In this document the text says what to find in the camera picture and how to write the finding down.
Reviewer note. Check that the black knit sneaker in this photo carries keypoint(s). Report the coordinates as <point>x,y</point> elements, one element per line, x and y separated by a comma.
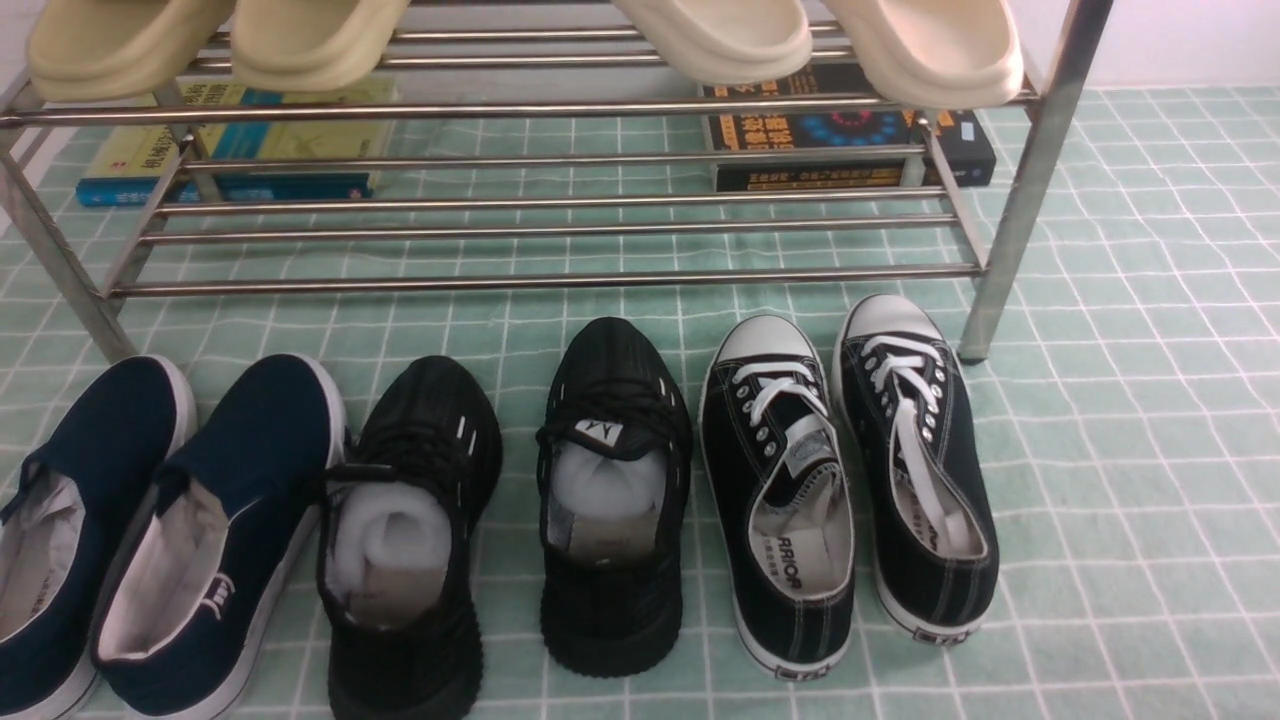
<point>614,477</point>
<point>397,521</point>

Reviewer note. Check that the metal shoe rack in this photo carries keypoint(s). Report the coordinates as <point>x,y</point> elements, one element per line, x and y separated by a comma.
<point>190,213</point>

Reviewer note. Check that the black canvas sneaker left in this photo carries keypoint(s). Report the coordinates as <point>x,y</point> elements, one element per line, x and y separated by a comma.
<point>774,464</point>

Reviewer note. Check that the black canvas sneaker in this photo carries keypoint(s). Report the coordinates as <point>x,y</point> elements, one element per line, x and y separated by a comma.
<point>900,391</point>
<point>774,464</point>

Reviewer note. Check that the black canvas sneaker right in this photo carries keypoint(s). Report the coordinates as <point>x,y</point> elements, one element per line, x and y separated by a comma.
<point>900,391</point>

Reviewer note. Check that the cream slipper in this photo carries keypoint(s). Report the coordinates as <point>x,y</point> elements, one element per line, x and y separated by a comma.
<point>944,55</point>
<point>725,42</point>

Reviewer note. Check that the black book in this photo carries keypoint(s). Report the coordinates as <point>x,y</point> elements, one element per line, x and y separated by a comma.
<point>969,153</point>

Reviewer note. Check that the cream slipper far right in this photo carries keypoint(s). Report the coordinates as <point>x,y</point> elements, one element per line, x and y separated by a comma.
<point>944,55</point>

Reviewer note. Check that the yellow and blue book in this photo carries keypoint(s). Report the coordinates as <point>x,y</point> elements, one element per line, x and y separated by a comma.
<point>128,166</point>

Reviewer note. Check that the navy slip-on shoe right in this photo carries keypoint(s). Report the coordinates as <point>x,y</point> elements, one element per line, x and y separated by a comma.
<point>184,624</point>

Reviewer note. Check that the navy slip-on shoe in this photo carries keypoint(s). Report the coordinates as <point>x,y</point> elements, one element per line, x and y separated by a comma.
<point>184,624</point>
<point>77,501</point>

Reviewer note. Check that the beige slipper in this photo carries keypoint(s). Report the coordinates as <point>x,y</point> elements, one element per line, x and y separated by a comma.
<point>310,46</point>
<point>92,51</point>

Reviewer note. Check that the navy slip-on shoe left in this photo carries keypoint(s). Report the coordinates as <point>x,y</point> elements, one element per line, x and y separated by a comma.
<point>77,501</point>

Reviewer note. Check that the beige slipper far left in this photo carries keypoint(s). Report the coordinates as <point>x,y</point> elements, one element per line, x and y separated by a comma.
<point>92,51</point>

